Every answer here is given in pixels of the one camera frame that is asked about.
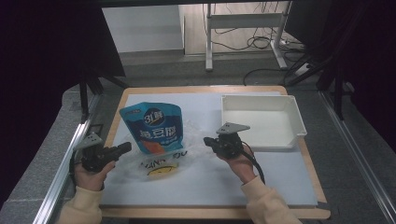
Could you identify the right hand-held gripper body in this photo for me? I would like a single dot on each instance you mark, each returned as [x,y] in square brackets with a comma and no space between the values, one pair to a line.
[229,144]

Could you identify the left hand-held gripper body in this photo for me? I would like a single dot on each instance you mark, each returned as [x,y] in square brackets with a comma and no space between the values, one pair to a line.
[91,157]

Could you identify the clear plastic shopping bag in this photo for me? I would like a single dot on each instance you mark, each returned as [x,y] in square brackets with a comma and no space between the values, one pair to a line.
[193,140]

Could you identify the blue food pouch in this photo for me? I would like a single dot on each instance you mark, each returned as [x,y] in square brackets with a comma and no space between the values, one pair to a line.
[155,127]

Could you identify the person's left hand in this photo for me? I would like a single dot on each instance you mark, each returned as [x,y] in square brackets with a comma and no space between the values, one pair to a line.
[90,180]

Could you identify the person's right hand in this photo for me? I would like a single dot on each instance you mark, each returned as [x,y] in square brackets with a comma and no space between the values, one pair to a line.
[244,166]

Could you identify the white plastic tray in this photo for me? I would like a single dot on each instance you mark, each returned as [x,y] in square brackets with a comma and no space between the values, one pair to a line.
[261,121]

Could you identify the pale grey table mat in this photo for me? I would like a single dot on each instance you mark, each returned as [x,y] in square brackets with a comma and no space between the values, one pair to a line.
[199,189]

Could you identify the black stand legs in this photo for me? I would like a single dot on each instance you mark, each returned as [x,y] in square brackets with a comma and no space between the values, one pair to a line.
[330,71]
[83,99]

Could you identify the white power strip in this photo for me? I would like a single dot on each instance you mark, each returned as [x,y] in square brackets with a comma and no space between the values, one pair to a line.
[302,69]

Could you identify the black curtain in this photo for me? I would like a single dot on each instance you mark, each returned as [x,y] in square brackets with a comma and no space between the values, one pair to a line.
[46,62]
[367,62]

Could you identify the black tape piece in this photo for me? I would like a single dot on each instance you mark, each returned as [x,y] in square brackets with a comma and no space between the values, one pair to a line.
[324,206]

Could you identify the white panel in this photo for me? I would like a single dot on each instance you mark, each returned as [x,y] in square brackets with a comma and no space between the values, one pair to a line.
[143,28]

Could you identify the aluminium rail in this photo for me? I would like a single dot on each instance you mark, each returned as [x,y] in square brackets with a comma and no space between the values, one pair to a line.
[57,180]
[358,155]

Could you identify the white metal desk frame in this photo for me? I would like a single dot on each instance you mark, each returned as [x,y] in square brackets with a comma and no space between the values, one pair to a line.
[246,21]

